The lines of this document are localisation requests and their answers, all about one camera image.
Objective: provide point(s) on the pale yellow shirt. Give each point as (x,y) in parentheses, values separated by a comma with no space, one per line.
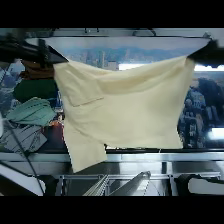
(133,106)

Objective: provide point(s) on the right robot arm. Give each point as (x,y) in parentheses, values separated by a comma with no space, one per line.
(208,53)

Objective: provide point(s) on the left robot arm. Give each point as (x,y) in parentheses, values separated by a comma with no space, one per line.
(23,50)

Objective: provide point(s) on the mint green garment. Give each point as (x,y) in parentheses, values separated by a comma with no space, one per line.
(33,112)

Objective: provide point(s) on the dark green garment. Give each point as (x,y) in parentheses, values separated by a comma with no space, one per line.
(35,89)

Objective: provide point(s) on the brown garment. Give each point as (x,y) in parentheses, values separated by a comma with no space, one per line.
(35,71)

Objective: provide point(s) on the grey garment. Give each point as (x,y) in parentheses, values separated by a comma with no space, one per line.
(23,138)

